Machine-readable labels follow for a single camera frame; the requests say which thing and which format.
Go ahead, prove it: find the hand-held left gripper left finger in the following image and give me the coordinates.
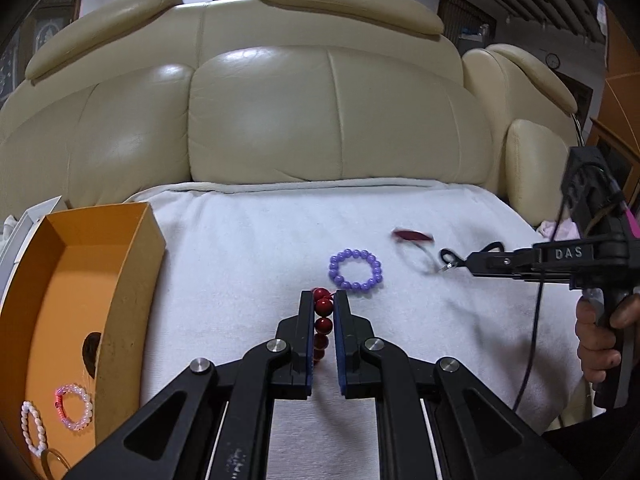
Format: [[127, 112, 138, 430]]
[[65, 290, 316, 480]]

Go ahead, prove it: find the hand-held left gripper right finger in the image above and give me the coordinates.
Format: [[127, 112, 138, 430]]
[[334, 290, 583, 480]]

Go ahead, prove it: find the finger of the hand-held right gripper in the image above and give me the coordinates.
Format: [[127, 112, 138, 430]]
[[465, 247, 538, 282]]

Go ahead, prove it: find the red bead bracelet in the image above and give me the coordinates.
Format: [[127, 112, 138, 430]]
[[311, 287, 335, 367]]

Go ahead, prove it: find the dark red strap keychain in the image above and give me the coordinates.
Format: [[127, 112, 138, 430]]
[[392, 227, 503, 276]]

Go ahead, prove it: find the orange cardboard box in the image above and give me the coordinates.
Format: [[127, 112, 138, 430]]
[[0, 202, 167, 480]]

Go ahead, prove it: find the brown hair tie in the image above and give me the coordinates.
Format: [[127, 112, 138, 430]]
[[81, 331, 103, 376]]

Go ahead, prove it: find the clear pink bead bracelet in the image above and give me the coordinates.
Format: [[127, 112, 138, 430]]
[[52, 383, 94, 431]]

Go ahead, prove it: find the silver metal bangle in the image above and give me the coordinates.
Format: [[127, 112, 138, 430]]
[[40, 449, 73, 480]]

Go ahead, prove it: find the white bead bracelet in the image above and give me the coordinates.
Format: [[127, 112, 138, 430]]
[[21, 401, 48, 457]]

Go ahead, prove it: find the person's right hand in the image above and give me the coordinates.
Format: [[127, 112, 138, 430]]
[[575, 292, 640, 386]]

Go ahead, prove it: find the pink cloth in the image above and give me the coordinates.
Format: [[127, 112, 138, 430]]
[[537, 219, 582, 242]]

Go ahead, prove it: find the white towel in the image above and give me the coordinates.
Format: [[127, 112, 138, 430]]
[[125, 177, 596, 480]]

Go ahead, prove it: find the wooden cabinet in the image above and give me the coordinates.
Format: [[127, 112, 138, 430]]
[[587, 10, 640, 196]]

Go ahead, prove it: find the cream leather sofa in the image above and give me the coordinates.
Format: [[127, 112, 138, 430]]
[[0, 0, 581, 231]]

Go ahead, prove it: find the white box lid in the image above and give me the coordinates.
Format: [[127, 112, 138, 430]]
[[0, 195, 68, 283]]

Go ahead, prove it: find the wooden door with patterned glass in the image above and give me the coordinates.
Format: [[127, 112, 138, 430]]
[[0, 0, 86, 106]]

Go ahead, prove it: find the purple bead bracelet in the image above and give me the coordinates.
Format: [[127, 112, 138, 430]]
[[328, 248, 383, 294]]

